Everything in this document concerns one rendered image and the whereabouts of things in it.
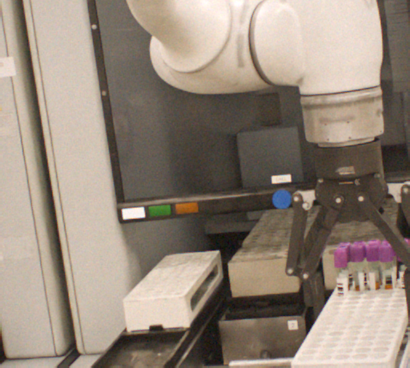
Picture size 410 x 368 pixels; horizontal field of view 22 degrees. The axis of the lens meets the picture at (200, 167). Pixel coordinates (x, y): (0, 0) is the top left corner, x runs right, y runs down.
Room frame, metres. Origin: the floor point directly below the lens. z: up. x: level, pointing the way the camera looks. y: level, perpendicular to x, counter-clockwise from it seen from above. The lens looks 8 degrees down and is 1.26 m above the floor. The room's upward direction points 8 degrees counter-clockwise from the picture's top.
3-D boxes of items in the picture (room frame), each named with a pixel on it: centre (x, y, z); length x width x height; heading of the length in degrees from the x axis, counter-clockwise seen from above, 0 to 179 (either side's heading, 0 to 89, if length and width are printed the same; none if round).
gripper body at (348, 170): (1.18, -0.17, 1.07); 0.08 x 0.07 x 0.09; 72
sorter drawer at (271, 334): (1.89, -0.13, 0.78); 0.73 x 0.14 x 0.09; 167
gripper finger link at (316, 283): (1.19, -0.12, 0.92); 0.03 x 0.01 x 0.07; 162
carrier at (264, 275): (1.66, -0.08, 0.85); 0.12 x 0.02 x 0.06; 78
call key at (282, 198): (1.62, -0.12, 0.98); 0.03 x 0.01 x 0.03; 77
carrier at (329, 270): (1.63, -0.23, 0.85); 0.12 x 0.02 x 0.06; 76
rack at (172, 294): (1.71, 0.07, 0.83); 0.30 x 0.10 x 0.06; 167
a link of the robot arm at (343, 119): (1.17, -0.17, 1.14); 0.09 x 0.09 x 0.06
